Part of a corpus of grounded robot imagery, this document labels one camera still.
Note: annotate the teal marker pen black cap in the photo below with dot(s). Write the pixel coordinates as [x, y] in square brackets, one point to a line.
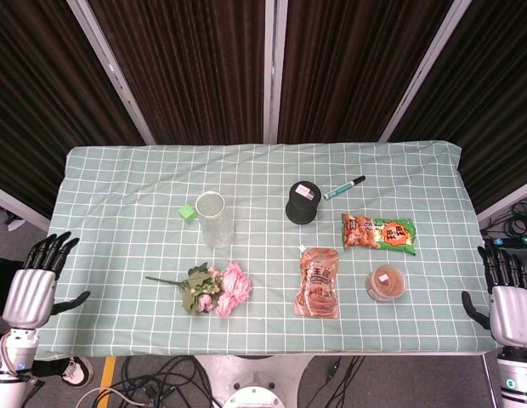
[342, 189]

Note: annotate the white paper scrap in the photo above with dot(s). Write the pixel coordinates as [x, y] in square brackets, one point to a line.
[16, 225]

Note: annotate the green white checked tablecloth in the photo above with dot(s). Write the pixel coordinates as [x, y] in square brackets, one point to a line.
[119, 178]

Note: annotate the black mesh pen holder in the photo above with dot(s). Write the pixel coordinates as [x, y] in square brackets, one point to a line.
[302, 208]

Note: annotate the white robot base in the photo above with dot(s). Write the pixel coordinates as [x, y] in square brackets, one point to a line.
[255, 382]

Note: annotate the clear glass cup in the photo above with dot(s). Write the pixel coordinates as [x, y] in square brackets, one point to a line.
[217, 231]

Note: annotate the dark brown partition panel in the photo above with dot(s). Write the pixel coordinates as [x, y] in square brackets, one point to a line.
[353, 72]
[42, 98]
[195, 72]
[493, 98]

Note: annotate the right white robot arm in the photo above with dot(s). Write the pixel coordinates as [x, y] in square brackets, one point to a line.
[518, 382]

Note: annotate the pink artificial flower bouquet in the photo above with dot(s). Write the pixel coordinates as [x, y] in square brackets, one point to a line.
[234, 285]

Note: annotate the orange green peanut snack bag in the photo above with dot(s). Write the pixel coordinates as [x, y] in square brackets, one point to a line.
[374, 234]

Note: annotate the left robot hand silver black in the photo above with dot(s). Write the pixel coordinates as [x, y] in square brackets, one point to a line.
[30, 293]

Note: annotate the round clear tub rubber bands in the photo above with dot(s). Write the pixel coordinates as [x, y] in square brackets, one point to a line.
[387, 285]

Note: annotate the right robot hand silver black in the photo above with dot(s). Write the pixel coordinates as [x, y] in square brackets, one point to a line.
[512, 314]

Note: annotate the yellow floor tape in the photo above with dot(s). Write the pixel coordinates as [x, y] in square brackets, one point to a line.
[108, 372]

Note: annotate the peanut butter spout pouch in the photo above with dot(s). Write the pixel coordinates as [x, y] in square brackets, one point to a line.
[316, 285]

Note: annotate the large black bulky object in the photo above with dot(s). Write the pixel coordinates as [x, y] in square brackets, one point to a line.
[0, 289]

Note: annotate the black white sneaker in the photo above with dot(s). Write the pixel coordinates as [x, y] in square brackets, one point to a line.
[78, 370]

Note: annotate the black power strip blue labels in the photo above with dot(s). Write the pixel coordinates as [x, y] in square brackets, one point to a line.
[508, 242]

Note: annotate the white partition post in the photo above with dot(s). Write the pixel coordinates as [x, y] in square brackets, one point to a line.
[274, 72]
[17, 206]
[418, 76]
[115, 76]
[506, 200]

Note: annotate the small green cube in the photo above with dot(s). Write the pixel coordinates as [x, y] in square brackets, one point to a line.
[187, 212]

